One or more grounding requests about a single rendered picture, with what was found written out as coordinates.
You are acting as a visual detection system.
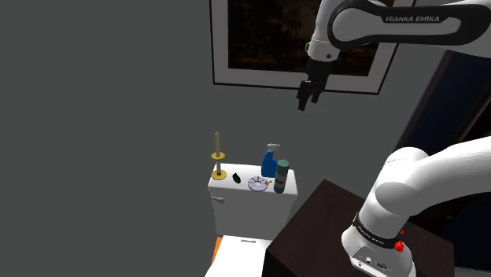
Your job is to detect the blue spray bottle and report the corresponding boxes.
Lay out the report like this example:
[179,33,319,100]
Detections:
[260,143,282,179]

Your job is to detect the grey can with green cap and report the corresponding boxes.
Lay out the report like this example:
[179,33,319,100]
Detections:
[273,159,290,194]

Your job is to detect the silver disc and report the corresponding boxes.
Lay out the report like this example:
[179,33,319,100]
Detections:
[247,175,268,192]

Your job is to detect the white toilet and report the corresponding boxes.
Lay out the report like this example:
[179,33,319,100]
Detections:
[204,162,299,277]

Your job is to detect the dark brown robot stand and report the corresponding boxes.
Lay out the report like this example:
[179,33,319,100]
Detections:
[261,178,455,277]

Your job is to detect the white framed dark window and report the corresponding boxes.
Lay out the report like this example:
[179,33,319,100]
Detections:
[209,0,417,96]

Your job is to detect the dark door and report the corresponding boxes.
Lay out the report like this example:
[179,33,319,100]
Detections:
[393,49,491,269]

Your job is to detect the orange mat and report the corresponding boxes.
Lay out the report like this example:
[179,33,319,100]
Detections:
[210,236,223,266]

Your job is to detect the brass candlestick with candle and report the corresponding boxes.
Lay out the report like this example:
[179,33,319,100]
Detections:
[210,130,228,181]

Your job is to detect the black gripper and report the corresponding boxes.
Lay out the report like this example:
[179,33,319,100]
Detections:
[297,57,334,113]

